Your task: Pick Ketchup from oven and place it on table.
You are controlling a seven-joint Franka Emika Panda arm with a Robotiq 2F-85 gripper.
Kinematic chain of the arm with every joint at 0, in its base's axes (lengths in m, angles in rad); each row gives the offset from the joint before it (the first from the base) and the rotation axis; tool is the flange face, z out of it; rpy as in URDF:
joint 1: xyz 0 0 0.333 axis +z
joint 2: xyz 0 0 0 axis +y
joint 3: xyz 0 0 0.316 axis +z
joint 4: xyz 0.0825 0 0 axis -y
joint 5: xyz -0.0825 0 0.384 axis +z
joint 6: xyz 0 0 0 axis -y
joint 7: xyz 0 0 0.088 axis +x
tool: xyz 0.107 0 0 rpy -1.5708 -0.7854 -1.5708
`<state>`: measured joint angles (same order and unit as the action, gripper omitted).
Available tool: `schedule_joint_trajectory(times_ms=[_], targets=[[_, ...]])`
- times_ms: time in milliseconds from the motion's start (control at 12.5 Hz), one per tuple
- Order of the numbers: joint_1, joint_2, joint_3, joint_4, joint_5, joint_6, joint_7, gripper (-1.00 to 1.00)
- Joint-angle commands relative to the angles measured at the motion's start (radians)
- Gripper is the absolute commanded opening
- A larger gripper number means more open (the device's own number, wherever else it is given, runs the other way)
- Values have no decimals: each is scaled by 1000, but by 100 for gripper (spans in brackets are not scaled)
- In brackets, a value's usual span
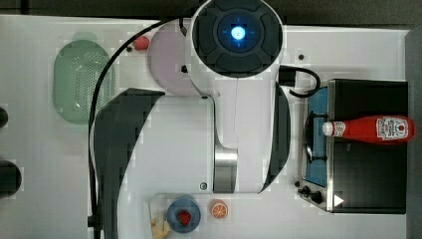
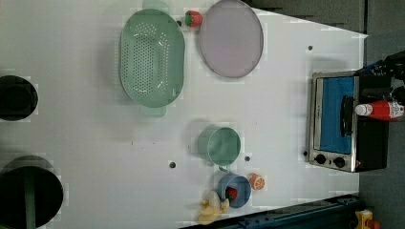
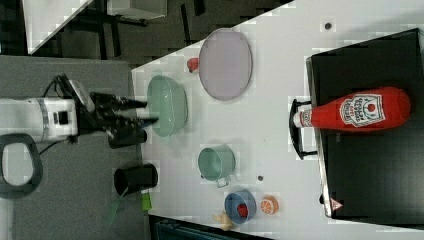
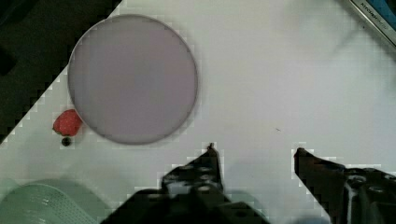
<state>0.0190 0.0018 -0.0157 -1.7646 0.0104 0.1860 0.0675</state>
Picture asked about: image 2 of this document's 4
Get small black round base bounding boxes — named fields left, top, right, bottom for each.
left=0, top=75, right=38, bottom=121

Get toy strawberry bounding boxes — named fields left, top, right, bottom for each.
left=184, top=10, right=203, bottom=28

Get blue metal frame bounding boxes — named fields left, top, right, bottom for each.
left=182, top=195, right=365, bottom=229

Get blue cup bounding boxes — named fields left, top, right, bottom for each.
left=218, top=174, right=251, bottom=208

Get green mug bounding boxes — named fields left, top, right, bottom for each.
left=197, top=126, right=242, bottom=173

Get orange slice toy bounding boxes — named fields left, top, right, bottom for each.
left=249, top=174, right=266, bottom=191

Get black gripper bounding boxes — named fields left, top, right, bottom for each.
left=354, top=51, right=405, bottom=105

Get grey round plate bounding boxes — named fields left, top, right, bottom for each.
left=200, top=0, right=264, bottom=78

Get strawberry inside blue cup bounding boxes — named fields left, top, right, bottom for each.
left=225, top=187, right=238, bottom=201

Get large black round base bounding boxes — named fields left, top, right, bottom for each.
left=0, top=156, right=64, bottom=229

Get yellow toy duck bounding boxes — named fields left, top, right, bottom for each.
left=198, top=191, right=230, bottom=225

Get green oval colander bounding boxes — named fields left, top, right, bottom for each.
left=118, top=0, right=185, bottom=117

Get black toaster oven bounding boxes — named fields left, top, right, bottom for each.
left=307, top=72, right=391, bottom=173

